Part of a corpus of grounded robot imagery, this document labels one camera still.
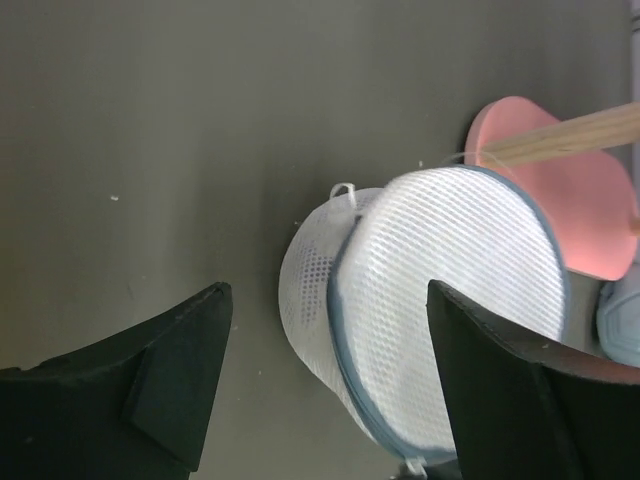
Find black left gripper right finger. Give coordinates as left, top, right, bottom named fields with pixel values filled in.
left=426, top=280, right=639, bottom=479

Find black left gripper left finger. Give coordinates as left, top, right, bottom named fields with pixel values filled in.
left=1, top=282, right=233, bottom=479

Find light blue headphones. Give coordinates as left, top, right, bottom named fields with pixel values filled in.
left=596, top=264, right=640, bottom=367

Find pink three-tier shelf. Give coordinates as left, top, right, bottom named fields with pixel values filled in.
left=465, top=96, right=639, bottom=281

